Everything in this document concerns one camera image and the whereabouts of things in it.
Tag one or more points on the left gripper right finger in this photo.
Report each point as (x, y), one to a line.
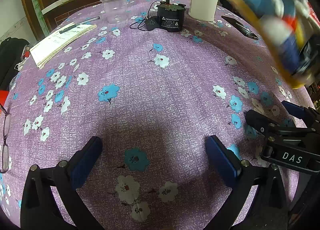
(268, 209)

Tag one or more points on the black bag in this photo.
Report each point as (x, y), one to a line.
(10, 55)

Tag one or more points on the eyeglasses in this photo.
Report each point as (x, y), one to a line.
(5, 148)

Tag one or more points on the clear plastic cup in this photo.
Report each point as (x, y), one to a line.
(115, 10)

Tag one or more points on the white plastic jar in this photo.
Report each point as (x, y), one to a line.
(203, 10)

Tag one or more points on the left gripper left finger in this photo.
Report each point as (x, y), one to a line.
(39, 209)

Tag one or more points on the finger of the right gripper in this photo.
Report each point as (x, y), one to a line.
(259, 122)
(300, 112)

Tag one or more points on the yellow cardboard box tray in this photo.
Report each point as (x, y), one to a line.
(290, 29)

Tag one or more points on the black power adapter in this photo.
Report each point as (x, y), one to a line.
(151, 23)

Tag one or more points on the black smartphone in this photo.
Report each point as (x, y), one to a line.
(241, 28)

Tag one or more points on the white paper notebook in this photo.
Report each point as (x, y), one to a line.
(47, 48)

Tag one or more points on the purple floral tablecloth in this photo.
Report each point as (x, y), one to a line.
(152, 97)

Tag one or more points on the black cylindrical motor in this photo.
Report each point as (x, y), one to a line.
(170, 16)

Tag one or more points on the black pen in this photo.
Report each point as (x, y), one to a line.
(85, 22)

